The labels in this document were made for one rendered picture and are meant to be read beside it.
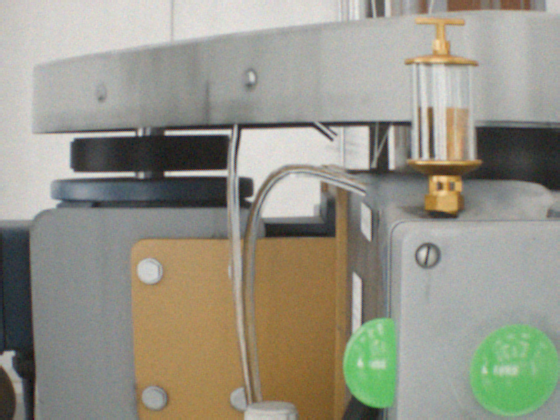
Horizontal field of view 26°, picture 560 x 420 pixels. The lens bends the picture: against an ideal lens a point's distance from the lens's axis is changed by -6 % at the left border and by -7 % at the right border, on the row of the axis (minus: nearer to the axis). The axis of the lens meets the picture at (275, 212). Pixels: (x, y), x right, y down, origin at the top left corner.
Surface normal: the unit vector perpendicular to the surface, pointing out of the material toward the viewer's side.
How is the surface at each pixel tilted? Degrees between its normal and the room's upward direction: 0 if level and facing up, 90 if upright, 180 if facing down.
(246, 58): 90
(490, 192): 16
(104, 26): 90
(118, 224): 90
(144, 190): 90
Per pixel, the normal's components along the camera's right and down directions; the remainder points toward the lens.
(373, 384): -0.37, 0.35
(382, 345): -0.13, -0.48
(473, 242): 0.00, 0.05
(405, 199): 0.00, -0.90
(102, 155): -0.47, 0.05
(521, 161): -0.24, 0.05
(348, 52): -0.78, 0.04
